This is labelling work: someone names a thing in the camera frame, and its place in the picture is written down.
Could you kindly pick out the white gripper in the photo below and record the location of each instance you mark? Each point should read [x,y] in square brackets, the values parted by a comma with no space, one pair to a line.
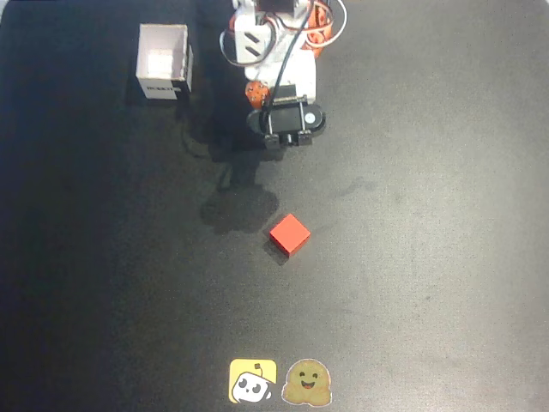
[257,93]

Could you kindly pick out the red cube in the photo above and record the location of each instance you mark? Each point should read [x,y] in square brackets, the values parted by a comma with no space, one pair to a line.
[290,235]

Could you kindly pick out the orange and white robot arm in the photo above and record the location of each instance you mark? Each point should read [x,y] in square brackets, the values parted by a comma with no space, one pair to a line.
[251,43]

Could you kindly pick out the white cardboard box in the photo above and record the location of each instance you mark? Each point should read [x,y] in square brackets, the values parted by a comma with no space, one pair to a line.
[163,64]

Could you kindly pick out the black webcam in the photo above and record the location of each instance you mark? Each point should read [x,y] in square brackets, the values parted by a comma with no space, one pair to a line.
[285,118]

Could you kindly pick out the black table mat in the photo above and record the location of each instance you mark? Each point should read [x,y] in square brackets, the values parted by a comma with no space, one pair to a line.
[429,257]

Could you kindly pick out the yellow robot sticker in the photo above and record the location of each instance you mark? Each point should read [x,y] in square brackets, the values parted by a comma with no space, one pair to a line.
[252,381]

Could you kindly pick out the smiling hugging face sticker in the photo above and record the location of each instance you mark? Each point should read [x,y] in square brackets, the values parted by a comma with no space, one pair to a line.
[307,382]

